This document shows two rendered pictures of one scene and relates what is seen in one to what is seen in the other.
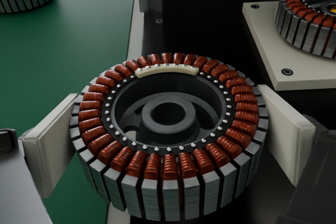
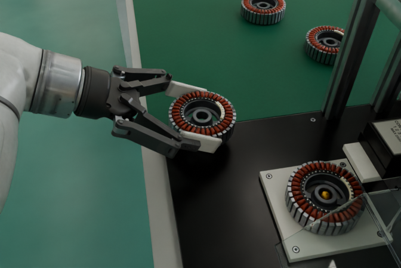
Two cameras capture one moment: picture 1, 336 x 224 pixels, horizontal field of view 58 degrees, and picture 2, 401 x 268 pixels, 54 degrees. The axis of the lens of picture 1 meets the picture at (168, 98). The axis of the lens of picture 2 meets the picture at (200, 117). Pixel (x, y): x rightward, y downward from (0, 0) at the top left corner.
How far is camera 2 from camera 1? 0.57 m
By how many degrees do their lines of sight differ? 53
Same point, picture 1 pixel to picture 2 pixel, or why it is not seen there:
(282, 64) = (275, 174)
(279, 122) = (193, 135)
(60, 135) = (182, 90)
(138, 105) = (211, 111)
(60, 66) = (265, 91)
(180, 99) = (209, 117)
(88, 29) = (304, 92)
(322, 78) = (268, 191)
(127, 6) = not seen: hidden behind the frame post
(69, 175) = not seen: hidden behind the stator
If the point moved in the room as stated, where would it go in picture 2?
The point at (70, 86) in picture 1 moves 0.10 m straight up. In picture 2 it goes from (250, 98) to (255, 59)
